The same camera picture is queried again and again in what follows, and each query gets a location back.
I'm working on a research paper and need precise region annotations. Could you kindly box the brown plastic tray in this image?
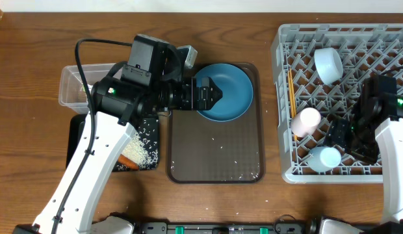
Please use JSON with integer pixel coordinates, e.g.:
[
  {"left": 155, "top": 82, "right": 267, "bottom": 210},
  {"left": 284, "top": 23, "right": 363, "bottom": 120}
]
[{"left": 166, "top": 62, "right": 265, "bottom": 184}]

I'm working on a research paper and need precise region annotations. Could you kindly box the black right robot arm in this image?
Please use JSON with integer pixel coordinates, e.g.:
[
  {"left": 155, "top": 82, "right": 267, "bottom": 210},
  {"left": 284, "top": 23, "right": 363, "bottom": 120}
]
[{"left": 324, "top": 75, "right": 403, "bottom": 233}]

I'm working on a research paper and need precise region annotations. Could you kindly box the grey dishwasher rack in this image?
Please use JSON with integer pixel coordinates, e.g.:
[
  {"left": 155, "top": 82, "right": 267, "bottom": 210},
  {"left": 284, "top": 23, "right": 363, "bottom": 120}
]
[{"left": 270, "top": 23, "right": 403, "bottom": 184}]

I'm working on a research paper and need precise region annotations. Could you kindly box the pile of white rice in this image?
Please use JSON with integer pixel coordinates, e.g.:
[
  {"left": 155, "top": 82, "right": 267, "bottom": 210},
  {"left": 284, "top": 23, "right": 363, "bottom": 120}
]
[{"left": 113, "top": 118, "right": 160, "bottom": 172}]

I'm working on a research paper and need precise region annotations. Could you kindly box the wooden chopstick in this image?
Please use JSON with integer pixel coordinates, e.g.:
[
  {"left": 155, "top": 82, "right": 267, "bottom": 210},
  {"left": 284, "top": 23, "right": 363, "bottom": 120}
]
[
  {"left": 287, "top": 69, "right": 297, "bottom": 141},
  {"left": 289, "top": 69, "right": 298, "bottom": 118}
]

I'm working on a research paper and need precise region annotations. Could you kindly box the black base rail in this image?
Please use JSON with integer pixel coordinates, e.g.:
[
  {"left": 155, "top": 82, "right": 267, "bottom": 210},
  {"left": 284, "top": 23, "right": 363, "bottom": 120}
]
[{"left": 100, "top": 213, "right": 384, "bottom": 234}]

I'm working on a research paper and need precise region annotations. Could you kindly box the black waste tray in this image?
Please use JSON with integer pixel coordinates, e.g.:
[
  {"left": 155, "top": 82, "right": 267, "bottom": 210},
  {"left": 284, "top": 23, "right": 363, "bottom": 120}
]
[{"left": 66, "top": 114, "right": 160, "bottom": 172}]

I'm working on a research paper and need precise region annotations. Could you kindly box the pink cup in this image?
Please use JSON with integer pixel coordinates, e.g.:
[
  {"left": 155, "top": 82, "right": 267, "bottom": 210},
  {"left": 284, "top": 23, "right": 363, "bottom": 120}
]
[{"left": 291, "top": 107, "right": 321, "bottom": 137}]

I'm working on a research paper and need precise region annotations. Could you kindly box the clear plastic bin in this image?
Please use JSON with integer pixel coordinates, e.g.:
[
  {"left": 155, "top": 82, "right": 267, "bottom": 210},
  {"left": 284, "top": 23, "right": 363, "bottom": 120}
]
[{"left": 58, "top": 63, "right": 114, "bottom": 114}]

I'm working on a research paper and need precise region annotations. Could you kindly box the light blue cup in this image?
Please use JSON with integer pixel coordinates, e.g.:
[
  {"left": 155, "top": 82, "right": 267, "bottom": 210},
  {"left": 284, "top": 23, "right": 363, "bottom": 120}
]
[{"left": 307, "top": 146, "right": 341, "bottom": 173}]

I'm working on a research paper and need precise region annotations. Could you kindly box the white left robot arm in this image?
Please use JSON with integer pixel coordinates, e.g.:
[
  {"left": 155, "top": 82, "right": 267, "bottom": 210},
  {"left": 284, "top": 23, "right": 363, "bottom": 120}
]
[{"left": 14, "top": 34, "right": 223, "bottom": 233}]

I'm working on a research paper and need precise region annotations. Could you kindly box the dark blue plate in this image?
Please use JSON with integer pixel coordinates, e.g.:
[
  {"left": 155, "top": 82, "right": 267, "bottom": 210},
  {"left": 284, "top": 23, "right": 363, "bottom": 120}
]
[{"left": 196, "top": 63, "right": 254, "bottom": 122}]

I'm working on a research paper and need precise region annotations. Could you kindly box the orange carrot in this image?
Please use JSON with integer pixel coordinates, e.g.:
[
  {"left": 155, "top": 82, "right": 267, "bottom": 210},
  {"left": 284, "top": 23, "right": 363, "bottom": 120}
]
[{"left": 118, "top": 154, "right": 139, "bottom": 170}]

